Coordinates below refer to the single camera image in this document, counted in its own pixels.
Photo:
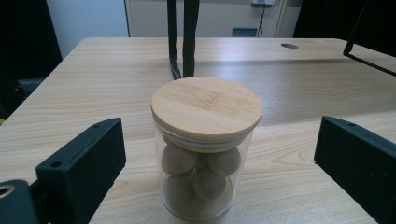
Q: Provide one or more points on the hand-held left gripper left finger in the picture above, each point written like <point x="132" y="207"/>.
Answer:
<point x="84" y="165"/>

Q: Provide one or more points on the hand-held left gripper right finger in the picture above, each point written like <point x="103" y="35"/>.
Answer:
<point x="358" y="155"/>

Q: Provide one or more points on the clear glass jar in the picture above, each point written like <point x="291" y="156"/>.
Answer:
<point x="239" y="174"/>

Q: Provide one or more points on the round wooden jar lid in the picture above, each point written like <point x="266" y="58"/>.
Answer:
<point x="205" y="107"/>

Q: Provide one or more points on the brown wooden ball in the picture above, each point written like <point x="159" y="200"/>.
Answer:
<point x="225" y="161"/>
<point x="209" y="185"/>
<point x="177" y="189"/>
<point x="177" y="160"/>

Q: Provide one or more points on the dark curtain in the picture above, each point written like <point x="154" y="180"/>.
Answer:
<point x="327" y="18"/>
<point x="25" y="34"/>

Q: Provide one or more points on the black metal frame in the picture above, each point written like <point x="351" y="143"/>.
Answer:
<point x="353" y="43"/>

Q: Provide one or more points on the blue wall box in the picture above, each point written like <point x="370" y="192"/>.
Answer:
<point x="244" y="32"/>

